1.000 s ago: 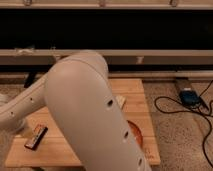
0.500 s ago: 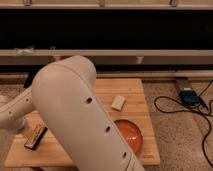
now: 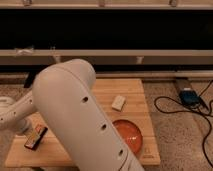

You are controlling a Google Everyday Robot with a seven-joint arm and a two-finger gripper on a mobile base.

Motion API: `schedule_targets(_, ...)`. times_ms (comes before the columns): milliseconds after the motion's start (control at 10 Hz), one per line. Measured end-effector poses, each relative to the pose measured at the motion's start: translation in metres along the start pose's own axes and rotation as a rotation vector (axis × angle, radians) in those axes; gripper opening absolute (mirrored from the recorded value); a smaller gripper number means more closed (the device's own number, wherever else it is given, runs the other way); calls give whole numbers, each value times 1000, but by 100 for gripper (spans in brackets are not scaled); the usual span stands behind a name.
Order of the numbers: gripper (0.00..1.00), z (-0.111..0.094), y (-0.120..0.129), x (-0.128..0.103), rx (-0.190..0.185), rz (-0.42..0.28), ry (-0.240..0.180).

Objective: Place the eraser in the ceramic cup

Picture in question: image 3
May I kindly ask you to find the small white block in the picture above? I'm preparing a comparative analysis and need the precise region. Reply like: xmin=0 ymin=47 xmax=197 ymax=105
xmin=111 ymin=95 xmax=126 ymax=111

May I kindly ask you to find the wooden board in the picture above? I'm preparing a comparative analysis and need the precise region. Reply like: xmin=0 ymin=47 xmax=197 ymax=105
xmin=5 ymin=79 xmax=160 ymax=168

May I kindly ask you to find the black cable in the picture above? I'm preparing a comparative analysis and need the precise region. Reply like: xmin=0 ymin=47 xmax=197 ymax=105
xmin=153 ymin=79 xmax=213 ymax=168

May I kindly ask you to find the orange plate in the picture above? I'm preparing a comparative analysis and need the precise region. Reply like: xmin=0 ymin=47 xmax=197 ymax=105
xmin=113 ymin=119 xmax=143 ymax=155

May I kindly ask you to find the blue power adapter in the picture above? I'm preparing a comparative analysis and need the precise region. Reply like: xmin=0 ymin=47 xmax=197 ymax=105
xmin=179 ymin=89 xmax=199 ymax=107

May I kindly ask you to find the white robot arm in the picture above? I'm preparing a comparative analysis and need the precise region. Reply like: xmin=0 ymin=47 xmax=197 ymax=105
xmin=0 ymin=59 xmax=145 ymax=171

